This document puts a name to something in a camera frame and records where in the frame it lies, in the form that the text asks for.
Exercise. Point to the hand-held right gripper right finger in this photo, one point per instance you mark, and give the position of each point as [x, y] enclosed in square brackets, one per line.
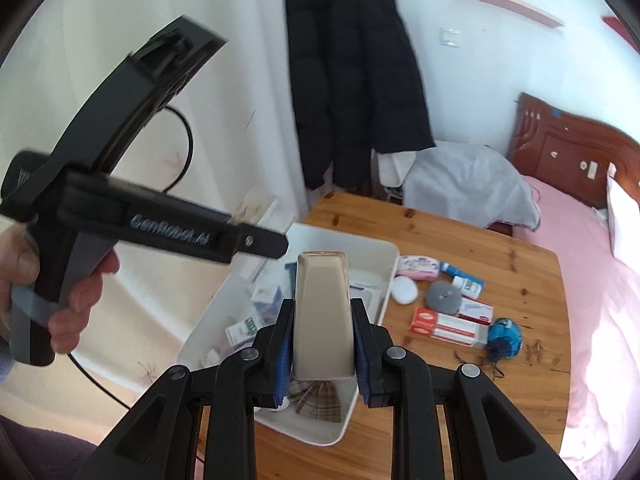
[361, 360]

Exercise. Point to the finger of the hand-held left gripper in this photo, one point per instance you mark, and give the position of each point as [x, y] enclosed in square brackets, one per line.
[265, 245]

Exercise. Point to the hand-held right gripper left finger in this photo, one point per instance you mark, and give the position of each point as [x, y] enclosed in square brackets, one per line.
[285, 355]

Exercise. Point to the white green medicine box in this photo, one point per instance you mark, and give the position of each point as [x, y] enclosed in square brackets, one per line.
[242, 331]

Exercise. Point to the beige plastic case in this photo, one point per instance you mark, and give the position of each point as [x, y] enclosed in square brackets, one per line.
[322, 320]

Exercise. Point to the white blue device box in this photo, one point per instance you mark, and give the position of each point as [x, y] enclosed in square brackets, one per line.
[367, 295]

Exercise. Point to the white round case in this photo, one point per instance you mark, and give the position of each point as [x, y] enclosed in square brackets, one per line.
[404, 290]

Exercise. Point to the long red white box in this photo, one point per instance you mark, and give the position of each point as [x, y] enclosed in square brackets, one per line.
[450, 329]

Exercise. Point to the grey round pad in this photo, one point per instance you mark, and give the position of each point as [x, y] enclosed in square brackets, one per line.
[442, 299]

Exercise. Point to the white plastic bin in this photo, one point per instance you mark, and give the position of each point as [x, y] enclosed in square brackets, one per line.
[370, 255]

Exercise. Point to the pink packet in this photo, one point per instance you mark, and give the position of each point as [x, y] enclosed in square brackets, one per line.
[417, 267]

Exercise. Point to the small red white box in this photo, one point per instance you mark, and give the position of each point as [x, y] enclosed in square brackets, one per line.
[477, 310]

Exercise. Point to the white bottle blue cap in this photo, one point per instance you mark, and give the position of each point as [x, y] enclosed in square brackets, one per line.
[465, 282]

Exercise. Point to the person's left hand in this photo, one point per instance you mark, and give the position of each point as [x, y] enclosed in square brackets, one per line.
[85, 295]

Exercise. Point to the plaid cloth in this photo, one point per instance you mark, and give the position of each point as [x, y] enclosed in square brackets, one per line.
[320, 400]

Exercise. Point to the white padded cushion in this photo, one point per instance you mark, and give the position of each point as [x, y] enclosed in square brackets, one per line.
[392, 170]

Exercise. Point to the black puffer jacket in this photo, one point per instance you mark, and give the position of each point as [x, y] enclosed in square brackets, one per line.
[350, 85]

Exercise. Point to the brown wooden nightstand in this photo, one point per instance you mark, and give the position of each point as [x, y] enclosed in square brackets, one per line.
[500, 230]

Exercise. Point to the grey cloth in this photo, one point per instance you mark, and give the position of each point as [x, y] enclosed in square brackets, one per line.
[475, 185]

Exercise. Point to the bed with pink sheet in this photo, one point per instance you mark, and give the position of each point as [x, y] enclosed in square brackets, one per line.
[600, 335]

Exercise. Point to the person's dark clothing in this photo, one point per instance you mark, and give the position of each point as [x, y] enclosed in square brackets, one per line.
[40, 455]

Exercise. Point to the brown wooden headboard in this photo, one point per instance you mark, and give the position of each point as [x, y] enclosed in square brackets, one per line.
[565, 150]

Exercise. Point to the pink pillow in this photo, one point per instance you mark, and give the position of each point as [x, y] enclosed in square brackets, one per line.
[625, 220]

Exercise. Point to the white wall switch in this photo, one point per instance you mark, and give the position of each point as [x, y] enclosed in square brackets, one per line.
[449, 37]

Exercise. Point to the pink wall shelf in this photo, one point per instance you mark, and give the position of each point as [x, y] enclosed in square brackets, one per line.
[510, 2]

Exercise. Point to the red wall ornament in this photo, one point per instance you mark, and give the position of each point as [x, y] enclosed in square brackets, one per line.
[620, 27]

